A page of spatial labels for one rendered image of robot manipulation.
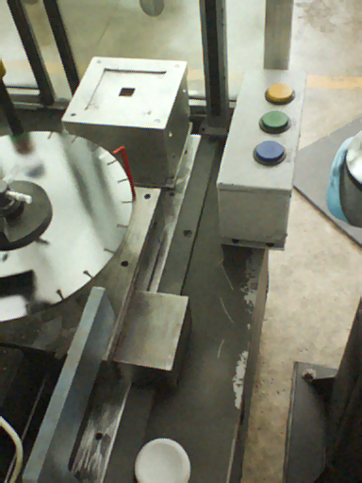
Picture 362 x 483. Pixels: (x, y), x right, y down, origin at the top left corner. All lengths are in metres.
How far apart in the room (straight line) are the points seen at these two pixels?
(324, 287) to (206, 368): 1.02
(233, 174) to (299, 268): 1.02
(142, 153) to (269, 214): 0.25
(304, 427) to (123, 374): 0.85
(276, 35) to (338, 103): 1.41
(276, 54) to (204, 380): 0.57
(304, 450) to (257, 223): 0.82
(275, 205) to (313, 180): 1.21
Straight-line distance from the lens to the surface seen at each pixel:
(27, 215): 0.75
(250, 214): 0.86
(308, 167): 2.08
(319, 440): 1.56
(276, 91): 0.96
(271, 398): 1.60
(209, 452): 0.78
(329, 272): 1.82
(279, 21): 1.00
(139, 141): 0.95
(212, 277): 0.89
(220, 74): 1.04
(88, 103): 0.99
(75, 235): 0.72
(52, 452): 0.55
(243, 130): 0.90
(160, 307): 0.79
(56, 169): 0.81
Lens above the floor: 1.49
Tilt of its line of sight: 52 degrees down
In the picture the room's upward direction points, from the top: 9 degrees counter-clockwise
